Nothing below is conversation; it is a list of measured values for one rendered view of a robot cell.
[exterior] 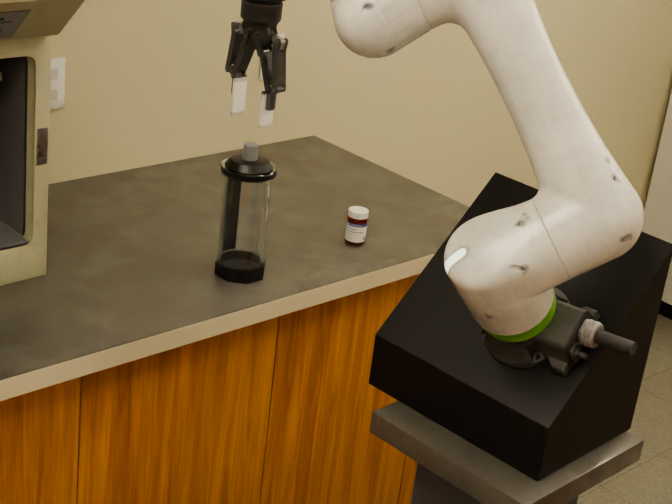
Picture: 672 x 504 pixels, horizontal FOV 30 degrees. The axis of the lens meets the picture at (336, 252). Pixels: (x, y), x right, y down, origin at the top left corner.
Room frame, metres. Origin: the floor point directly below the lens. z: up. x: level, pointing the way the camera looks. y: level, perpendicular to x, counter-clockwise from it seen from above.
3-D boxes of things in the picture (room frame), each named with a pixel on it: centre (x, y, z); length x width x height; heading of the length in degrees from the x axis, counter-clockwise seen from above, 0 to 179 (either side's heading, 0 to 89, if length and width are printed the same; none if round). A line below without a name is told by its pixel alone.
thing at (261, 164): (2.24, 0.18, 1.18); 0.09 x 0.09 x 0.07
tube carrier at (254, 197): (2.24, 0.18, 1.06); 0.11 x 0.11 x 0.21
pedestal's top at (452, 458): (1.79, -0.32, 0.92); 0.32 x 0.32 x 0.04; 47
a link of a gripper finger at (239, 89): (2.28, 0.22, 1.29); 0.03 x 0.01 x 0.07; 135
